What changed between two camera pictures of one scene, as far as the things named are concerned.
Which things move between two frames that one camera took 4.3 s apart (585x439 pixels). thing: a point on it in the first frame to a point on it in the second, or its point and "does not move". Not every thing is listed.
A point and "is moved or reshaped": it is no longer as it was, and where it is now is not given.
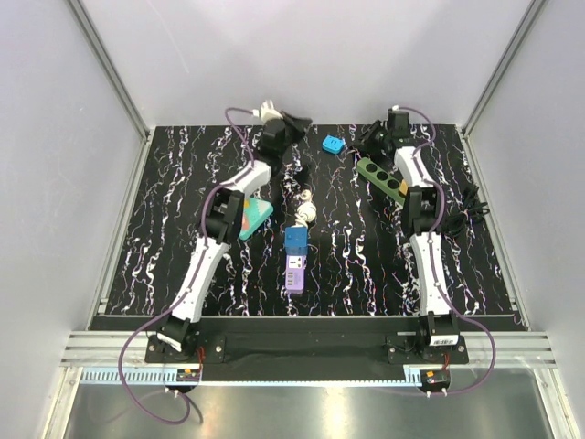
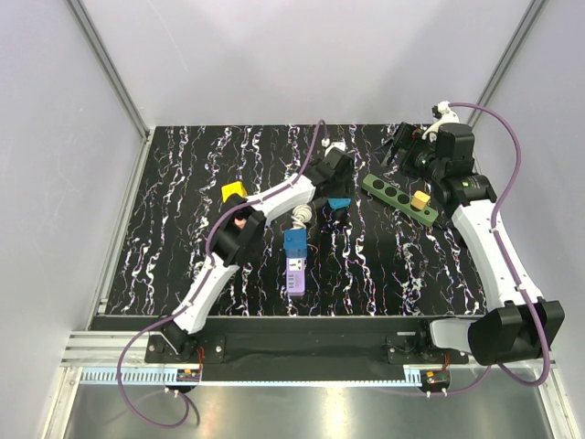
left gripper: [297, 126] to [346, 187]
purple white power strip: [294, 273] does not move
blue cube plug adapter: [296, 240] does not move
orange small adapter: [404, 187] is moved or reshaped
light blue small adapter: [333, 144] to [339, 202]
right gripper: [368, 131] to [408, 138]
